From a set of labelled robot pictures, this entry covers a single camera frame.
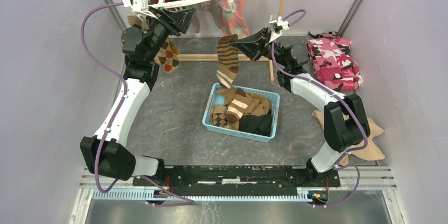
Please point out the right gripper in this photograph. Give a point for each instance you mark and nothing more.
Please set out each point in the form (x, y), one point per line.
(255, 44)

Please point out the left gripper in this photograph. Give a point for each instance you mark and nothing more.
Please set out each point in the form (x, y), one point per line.
(178, 21)

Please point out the brown striped sock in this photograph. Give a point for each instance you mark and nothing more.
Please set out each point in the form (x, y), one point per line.
(228, 61)
(243, 103)

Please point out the beige argyle sock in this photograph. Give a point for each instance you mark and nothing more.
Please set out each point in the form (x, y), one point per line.
(167, 57)
(135, 21)

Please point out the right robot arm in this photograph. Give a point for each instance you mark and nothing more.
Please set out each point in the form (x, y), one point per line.
(346, 125)

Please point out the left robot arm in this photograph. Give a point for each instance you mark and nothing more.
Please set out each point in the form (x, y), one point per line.
(105, 152)

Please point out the pink patterned sock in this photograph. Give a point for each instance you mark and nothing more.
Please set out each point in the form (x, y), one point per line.
(232, 17)

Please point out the light blue plastic basket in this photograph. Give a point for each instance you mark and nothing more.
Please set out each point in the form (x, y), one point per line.
(216, 99)

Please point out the pink camouflage bag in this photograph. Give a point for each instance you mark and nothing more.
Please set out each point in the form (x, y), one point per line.
(330, 56)

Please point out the black garment in basket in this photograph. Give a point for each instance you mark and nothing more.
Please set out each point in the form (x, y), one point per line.
(260, 125)

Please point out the wooden rack frame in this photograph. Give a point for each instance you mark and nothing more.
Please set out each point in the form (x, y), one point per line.
(224, 57)

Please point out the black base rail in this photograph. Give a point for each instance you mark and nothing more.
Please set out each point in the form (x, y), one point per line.
(243, 180)

